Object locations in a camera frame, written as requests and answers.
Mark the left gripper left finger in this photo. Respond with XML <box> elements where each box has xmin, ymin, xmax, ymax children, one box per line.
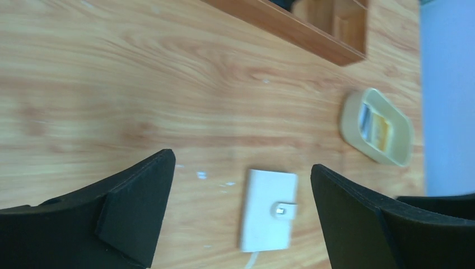
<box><xmin>1</xmin><ymin>149</ymin><xmax>176</xmax><ymax>268</ymax></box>

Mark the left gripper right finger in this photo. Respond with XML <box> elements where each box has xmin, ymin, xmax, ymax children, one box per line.
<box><xmin>310</xmin><ymin>164</ymin><xmax>474</xmax><ymax>268</ymax></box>

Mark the white leather card holder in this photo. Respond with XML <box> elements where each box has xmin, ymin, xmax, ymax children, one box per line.
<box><xmin>240</xmin><ymin>169</ymin><xmax>298</xmax><ymax>253</ymax></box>

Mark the yellow VIP card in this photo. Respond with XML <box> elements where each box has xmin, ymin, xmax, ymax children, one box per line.
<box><xmin>369</xmin><ymin>113</ymin><xmax>391</xmax><ymax>152</ymax></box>

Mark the beige plate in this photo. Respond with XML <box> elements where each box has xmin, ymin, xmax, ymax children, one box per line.
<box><xmin>340</xmin><ymin>88</ymin><xmax>414</xmax><ymax>167</ymax></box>

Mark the wooden compartment tray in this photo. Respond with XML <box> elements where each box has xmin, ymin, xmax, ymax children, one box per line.
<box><xmin>207</xmin><ymin>0</ymin><xmax>370</xmax><ymax>66</ymax></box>

